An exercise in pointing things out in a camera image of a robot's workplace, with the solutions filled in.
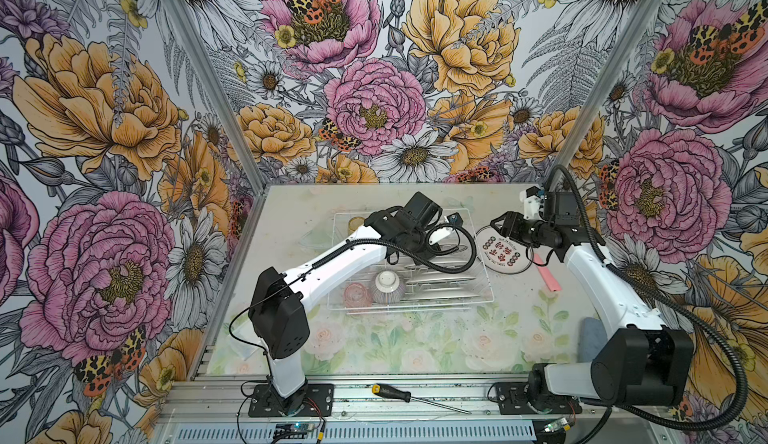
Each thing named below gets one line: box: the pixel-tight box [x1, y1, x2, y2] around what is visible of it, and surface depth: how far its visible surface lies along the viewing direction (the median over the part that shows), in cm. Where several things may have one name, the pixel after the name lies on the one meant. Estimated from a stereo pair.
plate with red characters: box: [475, 225, 534, 275], surface depth 104 cm
